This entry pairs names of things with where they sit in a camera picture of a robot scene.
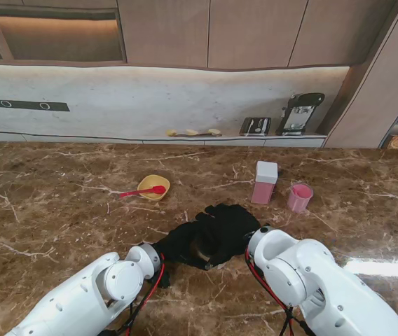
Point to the tall beige cabinet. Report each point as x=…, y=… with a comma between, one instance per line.
x=370, y=105

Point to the clear grain jar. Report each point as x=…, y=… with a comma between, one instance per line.
x=199, y=251

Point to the black espresso machine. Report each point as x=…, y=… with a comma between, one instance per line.
x=297, y=112

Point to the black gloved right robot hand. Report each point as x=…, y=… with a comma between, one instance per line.
x=234, y=231

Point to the black wall control strip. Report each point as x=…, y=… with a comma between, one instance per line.
x=20, y=105

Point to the dark wooden serving board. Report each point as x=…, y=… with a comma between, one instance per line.
x=202, y=134

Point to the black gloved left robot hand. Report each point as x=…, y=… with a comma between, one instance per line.
x=178, y=245

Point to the yellow plastic bowl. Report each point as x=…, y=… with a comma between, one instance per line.
x=153, y=182

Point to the beige patterned box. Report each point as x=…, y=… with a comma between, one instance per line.
x=396, y=141

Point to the pink container with white lid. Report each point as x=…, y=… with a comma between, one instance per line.
x=265, y=175

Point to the beige wall cabinet door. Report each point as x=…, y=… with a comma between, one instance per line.
x=255, y=31
x=342, y=28
x=164, y=31

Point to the black toaster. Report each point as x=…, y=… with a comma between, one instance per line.
x=255, y=126

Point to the white back counter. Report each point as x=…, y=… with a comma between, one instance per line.
x=237, y=141

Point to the lit open wall shelf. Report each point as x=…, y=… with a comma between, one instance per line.
x=55, y=38

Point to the red plastic measuring spoon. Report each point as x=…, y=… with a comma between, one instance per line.
x=150, y=190

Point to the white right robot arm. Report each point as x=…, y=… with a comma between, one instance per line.
x=325, y=287

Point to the pink plastic measuring cup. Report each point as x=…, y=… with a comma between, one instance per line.
x=298, y=201

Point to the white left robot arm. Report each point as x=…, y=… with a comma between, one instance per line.
x=80, y=301

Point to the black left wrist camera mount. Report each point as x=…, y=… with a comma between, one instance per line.
x=164, y=280

